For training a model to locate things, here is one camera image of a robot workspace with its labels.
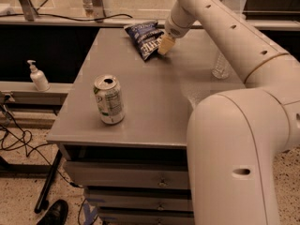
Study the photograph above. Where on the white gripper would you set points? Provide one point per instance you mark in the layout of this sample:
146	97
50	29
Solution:
172	29

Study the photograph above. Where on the blue chip bag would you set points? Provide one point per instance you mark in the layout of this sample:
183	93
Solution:
145	36

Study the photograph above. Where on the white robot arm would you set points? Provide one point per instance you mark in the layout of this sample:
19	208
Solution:
233	136

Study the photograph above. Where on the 7up soda can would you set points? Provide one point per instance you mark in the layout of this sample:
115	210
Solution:
107	91

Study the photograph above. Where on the clear plastic water bottle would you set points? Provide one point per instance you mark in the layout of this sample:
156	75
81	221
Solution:
221	69

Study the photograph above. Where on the grey drawer cabinet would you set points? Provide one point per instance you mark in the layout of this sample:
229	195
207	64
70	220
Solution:
159	96

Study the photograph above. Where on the white pump soap bottle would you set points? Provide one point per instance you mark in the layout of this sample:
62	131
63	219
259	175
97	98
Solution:
38	77

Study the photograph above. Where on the top grey drawer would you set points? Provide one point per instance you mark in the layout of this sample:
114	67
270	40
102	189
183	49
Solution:
122	175

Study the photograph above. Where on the grey drawer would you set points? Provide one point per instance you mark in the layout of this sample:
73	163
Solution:
142	217
158	200
122	175

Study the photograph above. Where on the middle grey drawer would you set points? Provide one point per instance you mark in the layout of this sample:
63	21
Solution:
158	200

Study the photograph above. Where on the bottom grey drawer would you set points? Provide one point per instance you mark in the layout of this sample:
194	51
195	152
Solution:
142	217

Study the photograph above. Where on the black metal table leg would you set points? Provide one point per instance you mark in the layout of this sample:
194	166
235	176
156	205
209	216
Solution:
42	203

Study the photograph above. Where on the black shoe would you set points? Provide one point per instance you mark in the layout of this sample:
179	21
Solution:
56	215

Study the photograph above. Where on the middle metal frame post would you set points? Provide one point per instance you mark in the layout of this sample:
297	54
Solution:
98	10

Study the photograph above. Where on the metal frame post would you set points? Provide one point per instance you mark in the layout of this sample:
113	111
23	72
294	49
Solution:
98	10
28	10

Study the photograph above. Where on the left metal frame post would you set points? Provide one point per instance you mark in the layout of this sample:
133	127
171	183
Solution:
28	10

